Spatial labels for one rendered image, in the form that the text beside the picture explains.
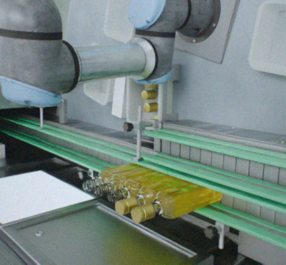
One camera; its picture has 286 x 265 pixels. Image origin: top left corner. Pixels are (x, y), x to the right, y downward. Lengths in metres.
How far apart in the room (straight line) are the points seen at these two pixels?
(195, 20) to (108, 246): 0.67
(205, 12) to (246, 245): 0.65
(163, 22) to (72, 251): 0.63
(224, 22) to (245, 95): 0.22
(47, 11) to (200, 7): 0.52
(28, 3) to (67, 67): 0.14
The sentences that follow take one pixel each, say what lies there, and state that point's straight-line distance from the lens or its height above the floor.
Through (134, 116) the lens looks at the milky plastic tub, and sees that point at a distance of 1.27.
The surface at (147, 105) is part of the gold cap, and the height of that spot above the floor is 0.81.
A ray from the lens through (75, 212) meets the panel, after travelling 1.14.
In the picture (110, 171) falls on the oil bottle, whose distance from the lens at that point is 1.00.
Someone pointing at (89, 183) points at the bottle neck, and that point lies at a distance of 0.97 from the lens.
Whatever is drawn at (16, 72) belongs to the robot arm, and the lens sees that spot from 0.68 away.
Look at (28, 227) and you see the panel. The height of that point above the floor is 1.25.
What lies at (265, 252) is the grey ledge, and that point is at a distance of 0.96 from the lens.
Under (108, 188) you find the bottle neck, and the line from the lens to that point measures 0.93.
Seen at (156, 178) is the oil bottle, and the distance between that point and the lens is 0.94.
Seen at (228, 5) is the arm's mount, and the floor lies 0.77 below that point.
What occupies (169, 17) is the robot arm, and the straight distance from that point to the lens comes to 0.98.
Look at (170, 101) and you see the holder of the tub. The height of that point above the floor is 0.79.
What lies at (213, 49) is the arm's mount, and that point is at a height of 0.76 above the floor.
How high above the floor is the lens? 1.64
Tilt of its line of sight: 42 degrees down
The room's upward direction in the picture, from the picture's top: 96 degrees counter-clockwise
